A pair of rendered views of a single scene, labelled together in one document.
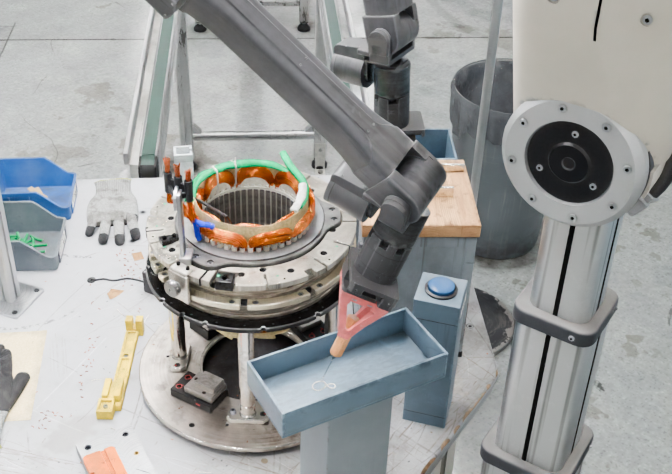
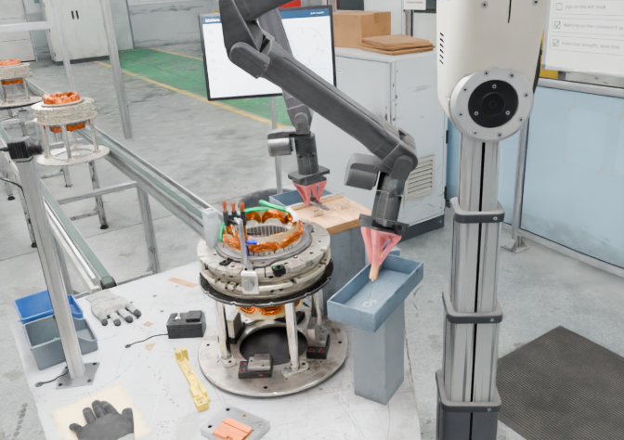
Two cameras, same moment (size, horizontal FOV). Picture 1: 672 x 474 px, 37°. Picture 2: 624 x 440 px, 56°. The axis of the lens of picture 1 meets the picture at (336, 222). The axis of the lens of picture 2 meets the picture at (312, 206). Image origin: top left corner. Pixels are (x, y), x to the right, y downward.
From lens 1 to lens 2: 0.66 m
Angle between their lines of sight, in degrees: 27
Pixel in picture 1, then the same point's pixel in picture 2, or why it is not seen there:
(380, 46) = (303, 122)
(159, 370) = (219, 369)
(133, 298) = (164, 344)
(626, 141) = (523, 79)
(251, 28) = (306, 74)
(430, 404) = not seen: hidden behind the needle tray
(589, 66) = (503, 40)
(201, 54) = not seen: hidden behind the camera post
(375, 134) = (383, 123)
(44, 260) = (89, 344)
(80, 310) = (134, 363)
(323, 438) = (380, 336)
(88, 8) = not seen: outside the picture
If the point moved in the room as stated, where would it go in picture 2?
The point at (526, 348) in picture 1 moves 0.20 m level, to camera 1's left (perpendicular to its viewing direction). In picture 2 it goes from (468, 238) to (395, 261)
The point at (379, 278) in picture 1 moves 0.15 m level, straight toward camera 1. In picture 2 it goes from (393, 217) to (435, 243)
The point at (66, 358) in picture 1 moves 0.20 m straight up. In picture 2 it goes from (148, 391) to (134, 319)
